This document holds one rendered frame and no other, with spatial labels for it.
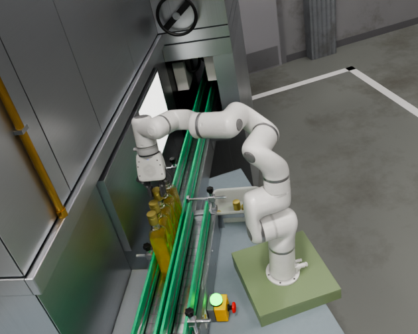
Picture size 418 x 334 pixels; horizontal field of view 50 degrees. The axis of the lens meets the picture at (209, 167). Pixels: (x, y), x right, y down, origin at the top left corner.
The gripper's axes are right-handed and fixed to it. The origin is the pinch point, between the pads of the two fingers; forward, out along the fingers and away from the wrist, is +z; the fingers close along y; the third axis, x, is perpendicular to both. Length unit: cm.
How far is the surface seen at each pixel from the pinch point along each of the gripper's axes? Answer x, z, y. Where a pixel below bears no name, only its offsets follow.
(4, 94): -52, -50, -13
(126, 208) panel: -2.7, 4.7, -12.0
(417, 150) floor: 196, 69, 144
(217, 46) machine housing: 96, -39, 17
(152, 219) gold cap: -12.6, 4.8, 0.7
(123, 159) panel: 5.1, -11.9, -11.8
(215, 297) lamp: -15.6, 36.2, 18.6
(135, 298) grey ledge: -17.5, 34.1, -10.5
